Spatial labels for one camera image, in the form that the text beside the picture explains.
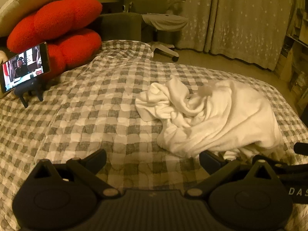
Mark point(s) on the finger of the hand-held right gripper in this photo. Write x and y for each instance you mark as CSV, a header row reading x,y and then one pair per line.
x,y
302,148

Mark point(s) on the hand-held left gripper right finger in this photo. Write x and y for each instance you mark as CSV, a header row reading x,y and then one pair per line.
x,y
204,160

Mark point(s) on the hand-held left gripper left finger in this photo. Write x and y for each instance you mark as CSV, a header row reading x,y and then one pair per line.
x,y
101,157

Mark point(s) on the white garment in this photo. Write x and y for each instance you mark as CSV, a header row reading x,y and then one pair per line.
x,y
216,115

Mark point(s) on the grey white checked blanket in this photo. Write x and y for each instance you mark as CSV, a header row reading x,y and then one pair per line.
x,y
96,115

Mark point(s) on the wooden bookshelf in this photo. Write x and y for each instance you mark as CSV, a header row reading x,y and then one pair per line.
x,y
296,53

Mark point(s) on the dark blue phone stand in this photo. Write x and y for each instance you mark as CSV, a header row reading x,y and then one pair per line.
x,y
26,90

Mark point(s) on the smartphone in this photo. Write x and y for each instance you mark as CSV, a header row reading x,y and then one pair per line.
x,y
24,67

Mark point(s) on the star print curtain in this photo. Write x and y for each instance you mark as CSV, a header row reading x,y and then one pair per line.
x,y
192,12
252,16

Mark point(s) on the red plush cushion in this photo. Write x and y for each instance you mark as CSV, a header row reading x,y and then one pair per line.
x,y
60,16

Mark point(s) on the cream pillow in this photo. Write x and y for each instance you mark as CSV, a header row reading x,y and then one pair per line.
x,y
19,2

